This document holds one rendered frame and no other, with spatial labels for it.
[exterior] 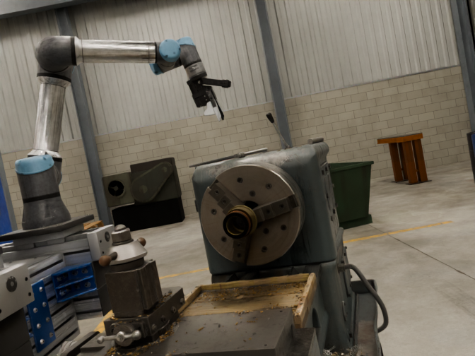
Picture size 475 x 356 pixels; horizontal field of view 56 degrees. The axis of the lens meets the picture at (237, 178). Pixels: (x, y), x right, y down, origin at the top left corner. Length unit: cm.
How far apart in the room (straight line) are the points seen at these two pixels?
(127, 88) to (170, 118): 132
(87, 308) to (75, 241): 22
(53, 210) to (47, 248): 12
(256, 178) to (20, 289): 69
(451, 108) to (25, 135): 1085
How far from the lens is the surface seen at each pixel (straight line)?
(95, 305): 153
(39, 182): 155
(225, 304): 123
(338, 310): 157
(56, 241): 153
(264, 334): 78
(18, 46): 1283
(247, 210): 125
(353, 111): 1173
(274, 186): 133
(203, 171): 156
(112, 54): 162
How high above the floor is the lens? 127
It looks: 3 degrees down
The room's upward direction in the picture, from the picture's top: 11 degrees counter-clockwise
